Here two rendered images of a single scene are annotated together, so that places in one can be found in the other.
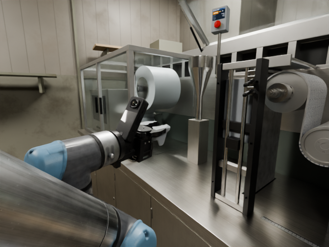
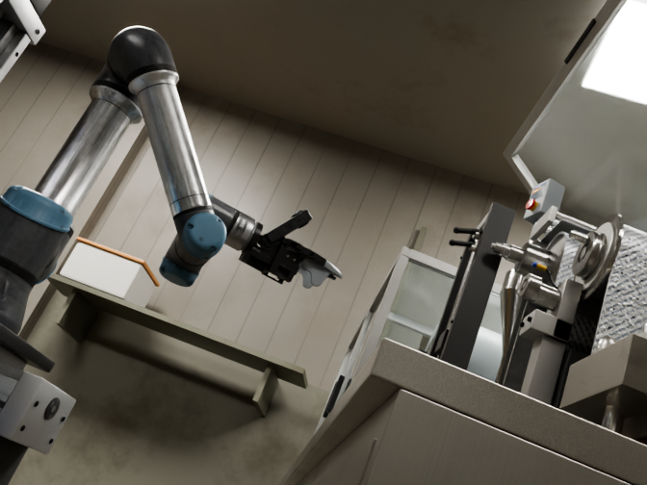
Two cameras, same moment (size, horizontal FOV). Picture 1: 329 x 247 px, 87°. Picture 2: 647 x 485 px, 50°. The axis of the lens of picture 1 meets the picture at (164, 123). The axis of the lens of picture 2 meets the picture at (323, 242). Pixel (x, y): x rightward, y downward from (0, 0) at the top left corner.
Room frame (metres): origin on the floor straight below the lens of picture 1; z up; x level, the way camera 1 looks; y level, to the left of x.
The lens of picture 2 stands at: (-0.55, -0.88, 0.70)
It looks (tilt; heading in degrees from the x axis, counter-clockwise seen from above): 23 degrees up; 41
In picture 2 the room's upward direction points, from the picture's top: 23 degrees clockwise
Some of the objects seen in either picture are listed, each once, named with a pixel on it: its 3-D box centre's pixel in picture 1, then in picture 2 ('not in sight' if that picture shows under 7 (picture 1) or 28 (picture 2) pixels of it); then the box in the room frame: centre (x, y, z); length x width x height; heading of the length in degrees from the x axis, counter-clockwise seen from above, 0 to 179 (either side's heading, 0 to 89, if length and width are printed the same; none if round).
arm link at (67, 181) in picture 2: not in sight; (82, 159); (0.08, 0.33, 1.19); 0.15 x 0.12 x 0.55; 55
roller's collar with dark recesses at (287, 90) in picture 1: (279, 92); (535, 263); (0.60, -0.39, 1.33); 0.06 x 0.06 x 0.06; 38
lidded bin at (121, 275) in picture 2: not in sight; (110, 279); (1.92, 2.73, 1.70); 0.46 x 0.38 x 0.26; 120
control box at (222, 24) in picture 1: (219, 20); (541, 201); (0.87, -0.25, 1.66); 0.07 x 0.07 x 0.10; 54
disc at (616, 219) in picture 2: not in sight; (596, 258); (0.42, -0.56, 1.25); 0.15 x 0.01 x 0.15; 38
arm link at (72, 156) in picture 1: (66, 162); (206, 215); (0.30, 0.18, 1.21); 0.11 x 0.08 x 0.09; 146
